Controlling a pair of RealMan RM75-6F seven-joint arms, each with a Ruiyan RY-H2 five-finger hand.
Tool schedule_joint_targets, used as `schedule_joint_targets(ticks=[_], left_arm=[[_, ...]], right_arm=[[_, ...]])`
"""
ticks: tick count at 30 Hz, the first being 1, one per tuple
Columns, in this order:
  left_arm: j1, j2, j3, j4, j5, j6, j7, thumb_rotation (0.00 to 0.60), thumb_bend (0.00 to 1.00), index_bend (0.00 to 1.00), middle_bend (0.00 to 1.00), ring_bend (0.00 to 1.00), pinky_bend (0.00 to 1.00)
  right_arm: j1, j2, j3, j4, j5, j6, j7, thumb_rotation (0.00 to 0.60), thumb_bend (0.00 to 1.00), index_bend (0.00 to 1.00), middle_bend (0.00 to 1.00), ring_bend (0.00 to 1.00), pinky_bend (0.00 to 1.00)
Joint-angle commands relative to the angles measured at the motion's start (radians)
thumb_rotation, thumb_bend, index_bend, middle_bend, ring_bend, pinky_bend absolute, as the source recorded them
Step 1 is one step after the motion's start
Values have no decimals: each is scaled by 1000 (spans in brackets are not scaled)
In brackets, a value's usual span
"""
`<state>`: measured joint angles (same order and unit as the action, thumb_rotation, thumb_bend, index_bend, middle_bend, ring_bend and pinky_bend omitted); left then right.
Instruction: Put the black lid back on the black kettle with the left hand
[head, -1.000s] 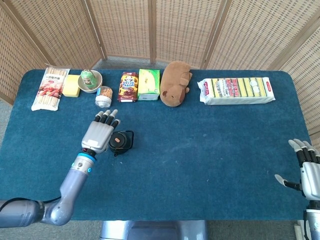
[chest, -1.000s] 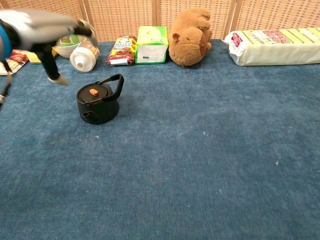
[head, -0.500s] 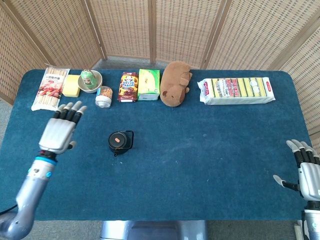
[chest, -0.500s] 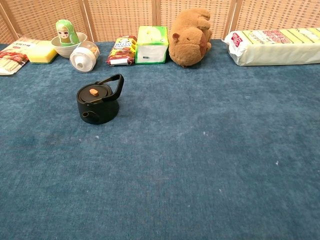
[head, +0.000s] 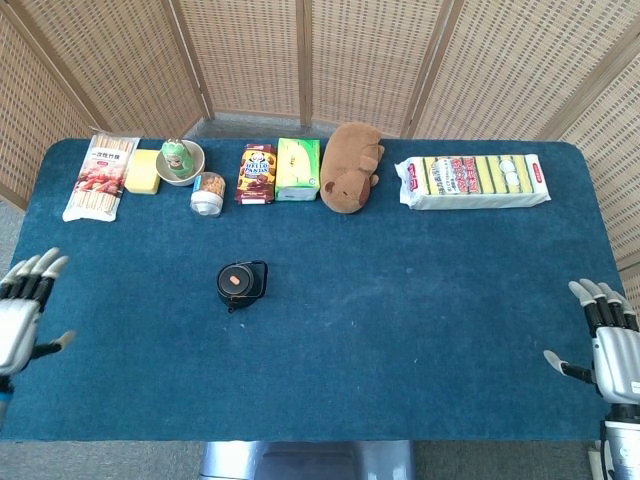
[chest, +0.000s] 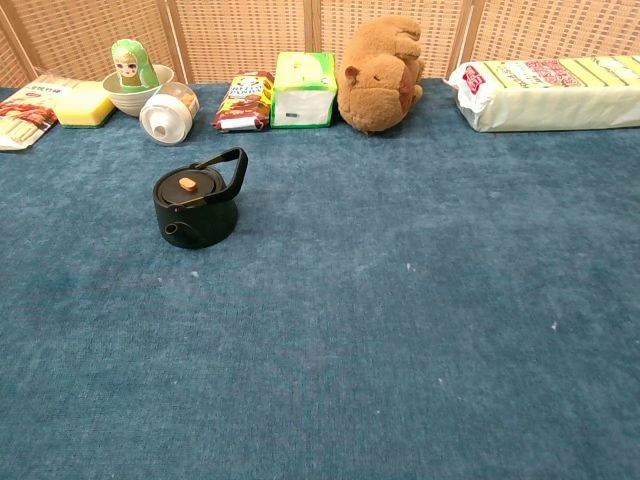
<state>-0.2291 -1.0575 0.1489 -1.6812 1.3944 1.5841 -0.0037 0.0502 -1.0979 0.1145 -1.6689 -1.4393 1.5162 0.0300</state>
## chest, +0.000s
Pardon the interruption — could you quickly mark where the clear plastic jar white lid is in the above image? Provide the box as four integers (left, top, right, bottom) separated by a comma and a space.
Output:
139, 81, 201, 146

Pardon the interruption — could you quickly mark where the brown capybara plush toy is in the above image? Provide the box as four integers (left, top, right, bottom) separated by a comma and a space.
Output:
336, 14, 426, 137

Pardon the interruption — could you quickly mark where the white ceramic bowl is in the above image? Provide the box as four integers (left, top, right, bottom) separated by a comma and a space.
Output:
102, 63, 177, 118

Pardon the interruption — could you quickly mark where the blue table cloth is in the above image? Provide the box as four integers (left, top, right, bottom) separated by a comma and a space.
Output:
0, 78, 640, 480

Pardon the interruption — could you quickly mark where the green matryoshka doll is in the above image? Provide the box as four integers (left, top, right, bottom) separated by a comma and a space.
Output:
110, 38, 161, 93

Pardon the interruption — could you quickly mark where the black teapot lid wooden knob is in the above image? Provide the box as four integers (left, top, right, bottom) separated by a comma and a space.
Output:
155, 169, 225, 206

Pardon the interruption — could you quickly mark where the green tissue box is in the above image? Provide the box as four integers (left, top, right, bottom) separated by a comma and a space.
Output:
270, 51, 338, 129

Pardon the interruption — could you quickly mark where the hello panda snack bag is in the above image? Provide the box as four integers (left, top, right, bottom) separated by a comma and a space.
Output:
213, 70, 276, 133

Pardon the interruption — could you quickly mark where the yellow striped tissue pack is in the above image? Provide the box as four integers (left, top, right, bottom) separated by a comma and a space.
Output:
444, 55, 640, 134

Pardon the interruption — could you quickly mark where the yellow green sponge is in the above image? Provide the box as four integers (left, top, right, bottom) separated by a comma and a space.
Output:
53, 80, 118, 130

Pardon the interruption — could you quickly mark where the woven rattan folding screen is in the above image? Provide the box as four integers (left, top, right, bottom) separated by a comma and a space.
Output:
0, 0, 640, 90

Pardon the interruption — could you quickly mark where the black teapot with handle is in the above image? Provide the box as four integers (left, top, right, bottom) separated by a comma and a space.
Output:
152, 146, 250, 250

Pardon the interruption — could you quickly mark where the flat food package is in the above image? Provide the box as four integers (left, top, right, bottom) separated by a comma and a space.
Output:
0, 72, 81, 151

